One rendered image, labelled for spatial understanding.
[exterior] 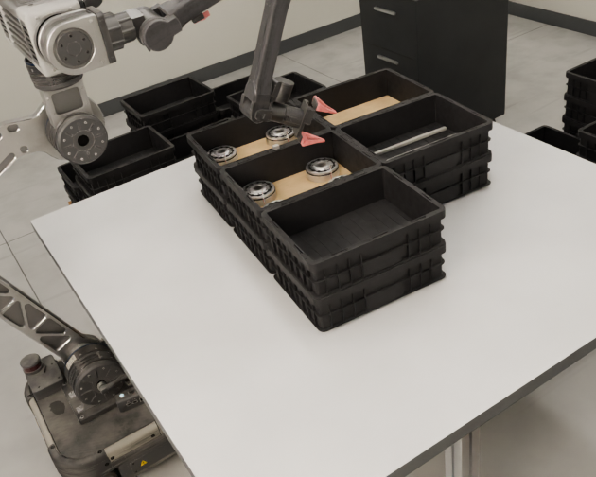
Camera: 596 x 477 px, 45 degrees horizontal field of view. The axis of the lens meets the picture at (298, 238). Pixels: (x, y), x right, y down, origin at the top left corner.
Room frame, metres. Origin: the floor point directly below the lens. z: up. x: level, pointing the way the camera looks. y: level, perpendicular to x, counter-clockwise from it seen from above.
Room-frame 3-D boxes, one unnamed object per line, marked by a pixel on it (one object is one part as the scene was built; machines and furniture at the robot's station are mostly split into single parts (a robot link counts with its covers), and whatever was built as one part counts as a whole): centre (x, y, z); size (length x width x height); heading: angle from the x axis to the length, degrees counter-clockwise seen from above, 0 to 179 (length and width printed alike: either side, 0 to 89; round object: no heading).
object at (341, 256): (1.58, -0.15, 0.92); 0.40 x 0.30 x 0.02; 112
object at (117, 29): (1.71, 0.35, 1.45); 0.09 x 0.08 x 0.12; 27
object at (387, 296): (1.58, -0.15, 0.76); 0.40 x 0.30 x 0.12; 112
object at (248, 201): (1.86, -0.04, 0.92); 0.40 x 0.30 x 0.02; 112
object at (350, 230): (1.58, -0.15, 0.87); 0.40 x 0.30 x 0.11; 112
